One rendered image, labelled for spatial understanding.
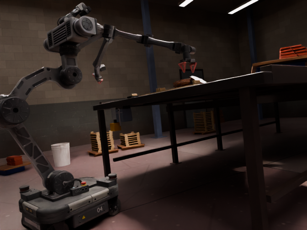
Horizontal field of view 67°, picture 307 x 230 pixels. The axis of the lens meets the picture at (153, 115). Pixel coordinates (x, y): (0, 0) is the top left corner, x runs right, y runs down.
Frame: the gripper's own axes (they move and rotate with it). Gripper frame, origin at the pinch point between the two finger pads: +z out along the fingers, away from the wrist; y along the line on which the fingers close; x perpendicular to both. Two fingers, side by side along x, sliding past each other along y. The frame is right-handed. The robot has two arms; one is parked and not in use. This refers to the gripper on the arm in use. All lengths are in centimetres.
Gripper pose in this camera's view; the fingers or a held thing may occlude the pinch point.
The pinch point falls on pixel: (188, 71)
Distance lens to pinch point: 182.5
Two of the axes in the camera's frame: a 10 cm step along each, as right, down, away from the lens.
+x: -6.1, 0.6, 7.9
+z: 1.2, 9.9, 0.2
